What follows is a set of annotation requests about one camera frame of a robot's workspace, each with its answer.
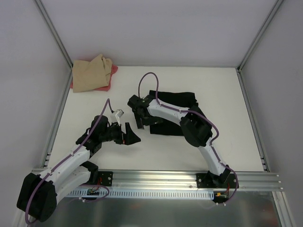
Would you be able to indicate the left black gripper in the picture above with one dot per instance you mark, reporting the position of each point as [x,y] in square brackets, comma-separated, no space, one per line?
[122,136]

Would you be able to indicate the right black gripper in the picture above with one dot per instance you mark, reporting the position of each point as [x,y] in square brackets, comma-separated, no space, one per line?
[141,116]

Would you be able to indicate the black t shirt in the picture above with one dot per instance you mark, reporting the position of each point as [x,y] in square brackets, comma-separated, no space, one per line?
[168,107]

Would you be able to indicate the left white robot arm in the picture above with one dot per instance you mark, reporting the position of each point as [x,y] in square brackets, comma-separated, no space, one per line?
[41,193]

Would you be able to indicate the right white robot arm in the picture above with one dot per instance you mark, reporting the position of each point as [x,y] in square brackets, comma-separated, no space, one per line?
[196,129]

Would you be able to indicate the red folded t shirt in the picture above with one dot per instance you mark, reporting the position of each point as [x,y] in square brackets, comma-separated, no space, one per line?
[107,82]

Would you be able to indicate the beige folded t shirt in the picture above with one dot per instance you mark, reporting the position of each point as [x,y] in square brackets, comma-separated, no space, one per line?
[91,73]

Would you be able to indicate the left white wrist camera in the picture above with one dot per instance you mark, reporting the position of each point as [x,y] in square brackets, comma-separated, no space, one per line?
[116,115]

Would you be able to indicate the front aluminium rail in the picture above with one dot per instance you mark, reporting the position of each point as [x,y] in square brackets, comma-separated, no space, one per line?
[183,180]

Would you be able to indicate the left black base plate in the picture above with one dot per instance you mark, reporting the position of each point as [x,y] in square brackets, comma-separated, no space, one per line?
[105,178]

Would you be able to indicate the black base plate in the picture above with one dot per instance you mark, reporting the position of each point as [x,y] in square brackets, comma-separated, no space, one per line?
[105,178]
[209,180]

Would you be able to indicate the white slotted cable duct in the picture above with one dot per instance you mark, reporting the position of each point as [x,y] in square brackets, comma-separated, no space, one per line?
[142,194]

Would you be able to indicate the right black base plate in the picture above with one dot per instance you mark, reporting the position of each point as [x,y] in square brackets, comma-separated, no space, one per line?
[209,180]

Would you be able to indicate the left side aluminium rail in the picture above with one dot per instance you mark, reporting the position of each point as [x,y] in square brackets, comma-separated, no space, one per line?
[55,126]

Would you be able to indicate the left aluminium frame post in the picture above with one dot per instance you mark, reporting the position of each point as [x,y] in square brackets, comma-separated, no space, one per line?
[48,21]

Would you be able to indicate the aluminium frame post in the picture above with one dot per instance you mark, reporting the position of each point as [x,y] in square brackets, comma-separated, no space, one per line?
[48,21]
[266,23]

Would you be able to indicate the right aluminium frame post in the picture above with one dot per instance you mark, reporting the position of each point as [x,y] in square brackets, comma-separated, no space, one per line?
[266,23]

